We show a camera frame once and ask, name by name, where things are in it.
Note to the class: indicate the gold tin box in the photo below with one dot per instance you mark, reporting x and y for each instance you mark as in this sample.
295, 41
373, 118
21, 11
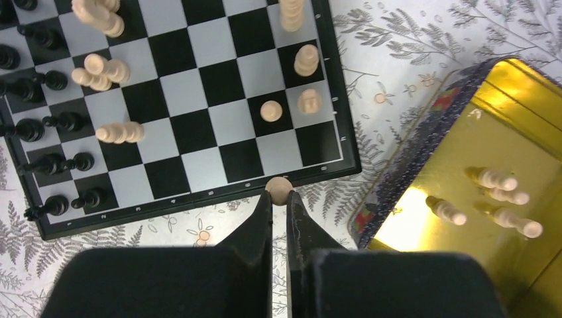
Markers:
479, 172

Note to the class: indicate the floral table mat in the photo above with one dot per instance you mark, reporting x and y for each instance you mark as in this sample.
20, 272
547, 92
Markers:
395, 54

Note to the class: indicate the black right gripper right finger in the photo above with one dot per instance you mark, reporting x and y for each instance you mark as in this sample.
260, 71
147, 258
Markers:
327, 280

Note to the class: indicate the cream chess piece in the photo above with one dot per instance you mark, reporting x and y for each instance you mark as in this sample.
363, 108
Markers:
291, 14
306, 60

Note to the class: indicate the black grey chess board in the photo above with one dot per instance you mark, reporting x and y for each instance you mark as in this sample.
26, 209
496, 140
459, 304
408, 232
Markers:
213, 85

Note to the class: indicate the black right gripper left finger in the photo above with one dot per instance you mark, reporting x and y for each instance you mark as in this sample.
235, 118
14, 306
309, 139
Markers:
230, 279

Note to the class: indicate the cream chess pawn cluster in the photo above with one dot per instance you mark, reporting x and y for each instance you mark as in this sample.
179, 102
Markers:
99, 73

